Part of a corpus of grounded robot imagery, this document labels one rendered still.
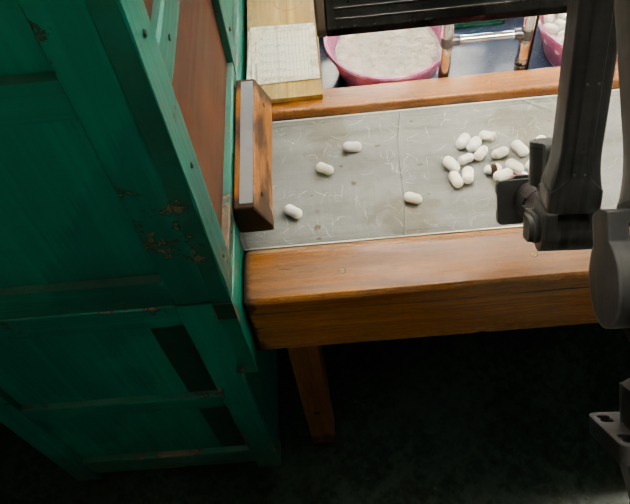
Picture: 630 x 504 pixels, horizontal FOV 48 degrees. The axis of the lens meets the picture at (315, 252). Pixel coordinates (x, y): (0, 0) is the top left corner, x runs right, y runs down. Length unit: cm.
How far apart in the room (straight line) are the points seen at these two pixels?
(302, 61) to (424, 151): 32
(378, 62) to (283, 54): 20
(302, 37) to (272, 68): 11
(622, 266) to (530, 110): 87
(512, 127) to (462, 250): 32
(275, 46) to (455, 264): 62
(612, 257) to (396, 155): 79
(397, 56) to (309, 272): 57
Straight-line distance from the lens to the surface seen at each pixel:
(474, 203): 128
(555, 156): 87
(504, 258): 119
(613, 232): 61
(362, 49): 156
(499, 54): 164
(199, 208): 89
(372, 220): 125
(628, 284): 60
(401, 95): 141
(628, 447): 59
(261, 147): 124
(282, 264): 118
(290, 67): 146
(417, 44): 157
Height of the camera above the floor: 175
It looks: 57 degrees down
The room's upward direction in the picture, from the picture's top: 9 degrees counter-clockwise
